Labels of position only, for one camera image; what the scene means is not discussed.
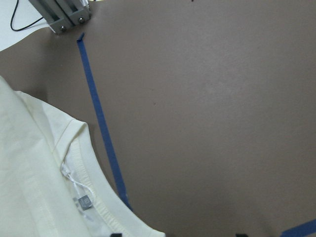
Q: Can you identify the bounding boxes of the cream long-sleeve cat T-shirt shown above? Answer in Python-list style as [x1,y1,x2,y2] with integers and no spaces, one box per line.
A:
[0,79,164,237]

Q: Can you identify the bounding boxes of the aluminium frame post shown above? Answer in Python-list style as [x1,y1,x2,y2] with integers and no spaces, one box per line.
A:
[30,0,91,34]

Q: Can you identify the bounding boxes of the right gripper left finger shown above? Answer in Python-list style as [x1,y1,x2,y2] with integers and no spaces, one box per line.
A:
[110,233,121,237]

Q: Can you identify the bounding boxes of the black cable on table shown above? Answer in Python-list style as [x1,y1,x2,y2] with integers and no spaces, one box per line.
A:
[10,0,46,32]

